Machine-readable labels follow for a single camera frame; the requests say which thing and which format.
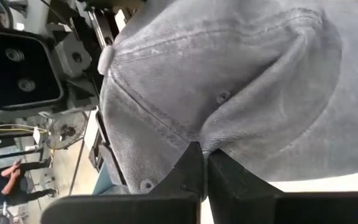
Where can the black standing fan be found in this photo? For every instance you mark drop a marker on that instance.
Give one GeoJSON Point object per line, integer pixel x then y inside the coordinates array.
{"type": "Point", "coordinates": [65, 130]}

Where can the teal plastic bin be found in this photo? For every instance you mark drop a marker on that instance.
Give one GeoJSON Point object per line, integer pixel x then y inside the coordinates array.
{"type": "Point", "coordinates": [104, 183]}

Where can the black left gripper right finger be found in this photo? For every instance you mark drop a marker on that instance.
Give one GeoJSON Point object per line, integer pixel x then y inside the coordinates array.
{"type": "Point", "coordinates": [259, 208]}

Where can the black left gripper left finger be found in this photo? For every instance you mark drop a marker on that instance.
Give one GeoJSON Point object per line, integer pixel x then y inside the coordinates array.
{"type": "Point", "coordinates": [129, 208]}

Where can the black workbench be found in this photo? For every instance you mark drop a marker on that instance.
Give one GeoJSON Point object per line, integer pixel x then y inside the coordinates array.
{"type": "Point", "coordinates": [11, 154]}

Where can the grey denim cap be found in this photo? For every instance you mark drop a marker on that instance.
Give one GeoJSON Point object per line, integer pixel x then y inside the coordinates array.
{"type": "Point", "coordinates": [228, 62]}

